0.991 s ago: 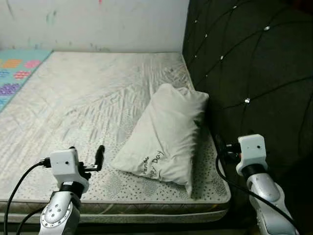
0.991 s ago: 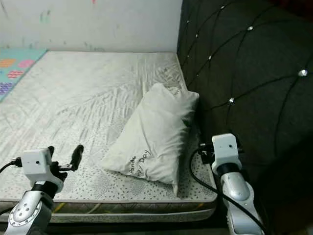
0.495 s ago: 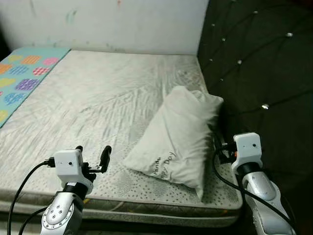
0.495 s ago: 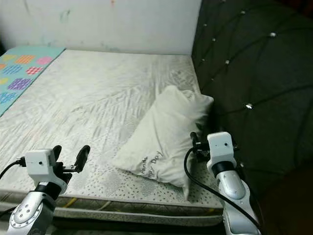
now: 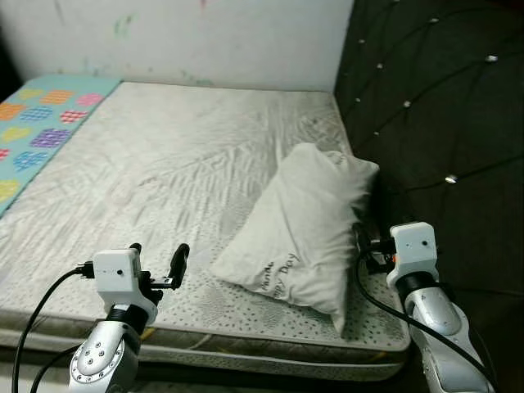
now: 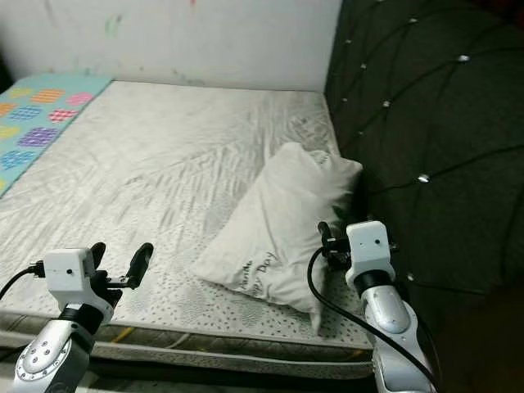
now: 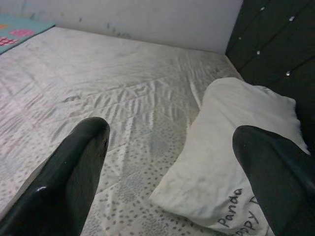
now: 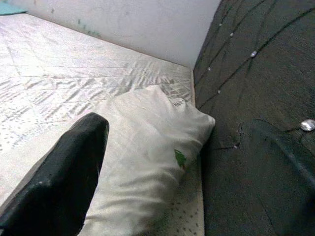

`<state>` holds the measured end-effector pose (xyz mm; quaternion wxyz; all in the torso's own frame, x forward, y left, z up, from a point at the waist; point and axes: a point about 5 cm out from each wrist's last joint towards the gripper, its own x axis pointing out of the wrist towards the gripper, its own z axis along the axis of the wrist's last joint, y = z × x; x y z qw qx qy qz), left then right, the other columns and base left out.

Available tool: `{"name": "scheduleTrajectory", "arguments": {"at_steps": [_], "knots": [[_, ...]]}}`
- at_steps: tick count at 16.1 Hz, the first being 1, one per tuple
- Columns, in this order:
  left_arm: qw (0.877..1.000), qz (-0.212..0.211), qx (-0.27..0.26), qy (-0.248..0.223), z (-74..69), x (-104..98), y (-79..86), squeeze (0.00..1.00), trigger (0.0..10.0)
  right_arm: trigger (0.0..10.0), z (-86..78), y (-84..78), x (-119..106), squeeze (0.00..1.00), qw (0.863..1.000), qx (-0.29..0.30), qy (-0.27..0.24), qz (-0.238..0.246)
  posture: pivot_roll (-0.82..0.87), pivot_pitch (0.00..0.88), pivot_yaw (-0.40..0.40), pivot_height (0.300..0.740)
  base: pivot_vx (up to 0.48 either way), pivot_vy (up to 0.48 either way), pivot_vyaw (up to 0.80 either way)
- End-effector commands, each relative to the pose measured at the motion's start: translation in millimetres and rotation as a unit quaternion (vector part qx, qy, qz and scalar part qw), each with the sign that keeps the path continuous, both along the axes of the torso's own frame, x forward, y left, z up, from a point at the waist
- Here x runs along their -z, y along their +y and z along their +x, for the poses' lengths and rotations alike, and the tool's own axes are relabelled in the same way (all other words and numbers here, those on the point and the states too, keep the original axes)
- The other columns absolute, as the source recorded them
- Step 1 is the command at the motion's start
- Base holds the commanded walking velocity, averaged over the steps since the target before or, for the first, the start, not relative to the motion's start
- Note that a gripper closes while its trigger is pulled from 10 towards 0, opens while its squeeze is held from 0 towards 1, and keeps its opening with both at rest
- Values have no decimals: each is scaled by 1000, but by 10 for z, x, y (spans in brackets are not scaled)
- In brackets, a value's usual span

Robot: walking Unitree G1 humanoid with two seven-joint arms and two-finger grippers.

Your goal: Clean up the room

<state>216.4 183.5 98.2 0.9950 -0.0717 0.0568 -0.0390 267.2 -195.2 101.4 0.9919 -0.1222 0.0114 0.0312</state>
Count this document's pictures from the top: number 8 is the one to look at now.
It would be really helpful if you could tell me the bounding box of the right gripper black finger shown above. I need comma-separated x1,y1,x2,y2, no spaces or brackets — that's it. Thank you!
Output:
0,112,110,236

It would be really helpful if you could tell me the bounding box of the white pillow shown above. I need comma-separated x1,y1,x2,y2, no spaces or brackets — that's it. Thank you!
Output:
81,85,216,236

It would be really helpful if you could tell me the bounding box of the grey quilted mattress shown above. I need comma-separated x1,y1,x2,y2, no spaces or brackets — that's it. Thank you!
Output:
0,13,205,236

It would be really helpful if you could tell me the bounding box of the teal blanket with colourful shapes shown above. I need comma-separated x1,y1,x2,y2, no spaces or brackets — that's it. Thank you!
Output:
0,0,27,15

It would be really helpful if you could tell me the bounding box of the black tufted headboard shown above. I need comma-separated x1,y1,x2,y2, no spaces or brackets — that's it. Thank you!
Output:
193,0,315,236

